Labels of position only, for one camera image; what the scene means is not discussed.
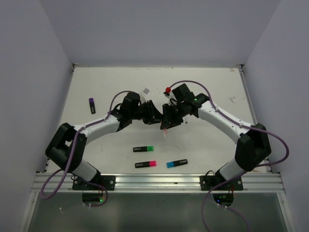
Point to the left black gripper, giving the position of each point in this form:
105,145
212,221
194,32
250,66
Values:
156,116

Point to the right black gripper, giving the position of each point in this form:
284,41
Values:
168,121

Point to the orange pink highlighter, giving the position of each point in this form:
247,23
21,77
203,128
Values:
165,132

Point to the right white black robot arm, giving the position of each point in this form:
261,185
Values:
252,142

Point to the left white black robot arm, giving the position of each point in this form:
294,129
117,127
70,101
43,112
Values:
67,146

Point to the green black highlighter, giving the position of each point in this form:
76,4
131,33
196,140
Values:
143,149

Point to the pink black highlighter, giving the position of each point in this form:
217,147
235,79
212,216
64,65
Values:
145,164

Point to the blue black highlighter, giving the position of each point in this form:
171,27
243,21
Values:
176,163

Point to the purple black highlighter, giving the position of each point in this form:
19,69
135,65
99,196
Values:
92,105

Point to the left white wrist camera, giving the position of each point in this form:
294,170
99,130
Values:
143,95

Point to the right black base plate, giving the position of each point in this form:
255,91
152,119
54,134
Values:
208,182

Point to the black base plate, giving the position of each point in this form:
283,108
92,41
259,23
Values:
208,182
107,181

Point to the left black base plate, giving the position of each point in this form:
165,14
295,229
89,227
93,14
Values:
107,181

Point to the right aluminium side rail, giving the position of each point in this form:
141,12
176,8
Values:
241,72

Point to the aluminium front rail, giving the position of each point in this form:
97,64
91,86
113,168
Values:
163,183

